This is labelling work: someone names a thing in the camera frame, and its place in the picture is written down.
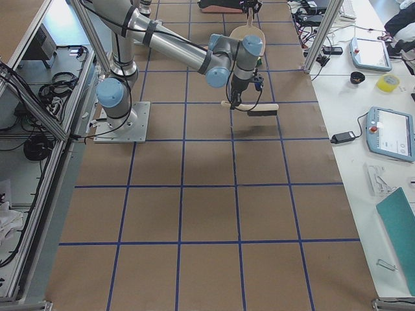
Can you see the yellow tape roll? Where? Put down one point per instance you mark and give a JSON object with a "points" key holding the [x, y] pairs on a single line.
{"points": [[387, 83]]}

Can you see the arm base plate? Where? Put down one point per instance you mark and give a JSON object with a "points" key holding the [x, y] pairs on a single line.
{"points": [[133, 130]]}

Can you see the pink bin with black bag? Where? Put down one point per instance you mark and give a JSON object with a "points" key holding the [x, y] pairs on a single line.
{"points": [[221, 6]]}

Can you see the teal folder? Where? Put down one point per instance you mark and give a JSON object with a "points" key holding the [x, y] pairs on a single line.
{"points": [[398, 220]]}

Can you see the clear plastic bag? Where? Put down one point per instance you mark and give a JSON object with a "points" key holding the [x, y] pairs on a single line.
{"points": [[377, 184]]}

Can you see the grey electronics box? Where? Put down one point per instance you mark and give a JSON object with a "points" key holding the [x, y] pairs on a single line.
{"points": [[42, 47]]}

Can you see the lower teach pendant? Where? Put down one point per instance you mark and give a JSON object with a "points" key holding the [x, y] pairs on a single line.
{"points": [[390, 133]]}

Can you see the teach pendant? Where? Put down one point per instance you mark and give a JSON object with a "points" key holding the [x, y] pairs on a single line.
{"points": [[390, 133], [370, 54]]}

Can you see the metal hex key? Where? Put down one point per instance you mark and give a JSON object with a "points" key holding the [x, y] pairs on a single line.
{"points": [[386, 265]]}

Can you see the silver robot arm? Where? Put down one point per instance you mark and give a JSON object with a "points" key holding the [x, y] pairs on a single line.
{"points": [[226, 62]]}

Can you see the black power brick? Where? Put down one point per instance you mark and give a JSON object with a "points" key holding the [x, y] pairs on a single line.
{"points": [[343, 137]]}

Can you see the diagonal aluminium frame post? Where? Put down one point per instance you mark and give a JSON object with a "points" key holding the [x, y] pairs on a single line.
{"points": [[326, 24]]}

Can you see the upper teach pendant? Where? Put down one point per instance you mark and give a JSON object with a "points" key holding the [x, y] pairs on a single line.
{"points": [[370, 54]]}

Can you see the beige plastic dustpan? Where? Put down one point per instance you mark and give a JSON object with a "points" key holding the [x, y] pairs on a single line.
{"points": [[248, 29]]}

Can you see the beige hand brush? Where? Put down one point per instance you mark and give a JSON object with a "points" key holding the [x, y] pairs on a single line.
{"points": [[254, 110]]}

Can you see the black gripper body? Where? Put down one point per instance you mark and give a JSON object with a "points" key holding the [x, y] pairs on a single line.
{"points": [[249, 4], [237, 86]]}

